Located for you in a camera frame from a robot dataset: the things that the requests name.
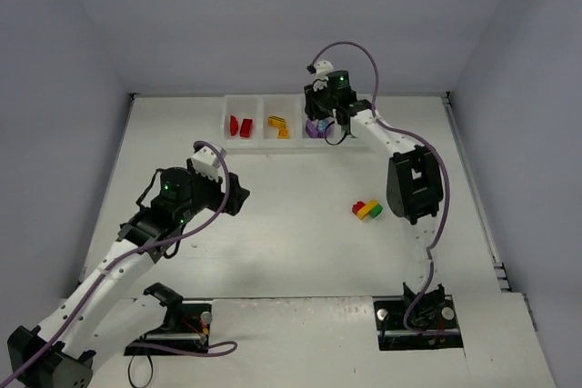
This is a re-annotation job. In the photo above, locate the purple flower lego brick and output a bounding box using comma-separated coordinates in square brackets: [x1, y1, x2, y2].
[317, 119, 330, 133]

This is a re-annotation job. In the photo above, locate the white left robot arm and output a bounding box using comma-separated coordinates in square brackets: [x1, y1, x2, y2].
[1, 153, 250, 387]

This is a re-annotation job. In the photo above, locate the red stud lego brick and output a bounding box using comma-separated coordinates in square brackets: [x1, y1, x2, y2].
[352, 201, 366, 214]

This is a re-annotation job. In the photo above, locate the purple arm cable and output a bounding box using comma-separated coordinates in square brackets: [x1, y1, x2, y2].
[306, 41, 451, 333]
[6, 140, 238, 384]

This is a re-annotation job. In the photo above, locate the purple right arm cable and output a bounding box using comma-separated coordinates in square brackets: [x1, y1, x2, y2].
[306, 41, 451, 333]

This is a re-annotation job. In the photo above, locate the orange yellow lego brick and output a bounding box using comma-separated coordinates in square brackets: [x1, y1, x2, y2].
[277, 129, 289, 139]

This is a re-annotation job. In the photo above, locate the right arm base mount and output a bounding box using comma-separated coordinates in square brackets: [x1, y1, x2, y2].
[373, 285, 464, 352]

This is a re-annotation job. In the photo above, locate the white four-compartment sorting tray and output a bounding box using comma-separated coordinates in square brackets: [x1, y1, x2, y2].
[220, 95, 366, 154]

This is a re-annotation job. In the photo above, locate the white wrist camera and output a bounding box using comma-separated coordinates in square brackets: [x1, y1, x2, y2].
[313, 60, 335, 80]
[187, 143, 226, 182]

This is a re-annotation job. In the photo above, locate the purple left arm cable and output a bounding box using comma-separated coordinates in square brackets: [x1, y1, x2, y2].
[6, 140, 238, 384]

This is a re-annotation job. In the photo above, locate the dark purple lego brick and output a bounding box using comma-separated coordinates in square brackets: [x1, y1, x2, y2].
[305, 120, 325, 139]

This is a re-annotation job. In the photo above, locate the green lego brick on table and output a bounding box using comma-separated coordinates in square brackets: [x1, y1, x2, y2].
[369, 204, 383, 218]

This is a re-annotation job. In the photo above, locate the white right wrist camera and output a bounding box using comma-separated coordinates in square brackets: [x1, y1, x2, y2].
[313, 60, 335, 80]

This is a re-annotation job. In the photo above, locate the yellow striped lego brick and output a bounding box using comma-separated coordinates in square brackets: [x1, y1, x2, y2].
[267, 115, 286, 129]

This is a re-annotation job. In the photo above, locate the yellow long lego brick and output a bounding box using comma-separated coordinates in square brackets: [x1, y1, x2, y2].
[356, 200, 377, 220]

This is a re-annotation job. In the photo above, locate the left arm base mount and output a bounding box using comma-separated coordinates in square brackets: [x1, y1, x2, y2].
[134, 283, 212, 353]

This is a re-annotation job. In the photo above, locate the red slope lego brick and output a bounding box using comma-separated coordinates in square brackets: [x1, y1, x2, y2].
[229, 115, 239, 137]

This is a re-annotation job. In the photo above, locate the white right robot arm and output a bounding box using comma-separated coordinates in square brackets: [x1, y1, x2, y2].
[304, 61, 444, 304]

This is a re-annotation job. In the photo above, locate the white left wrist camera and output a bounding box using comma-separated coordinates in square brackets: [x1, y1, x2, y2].
[187, 143, 226, 182]

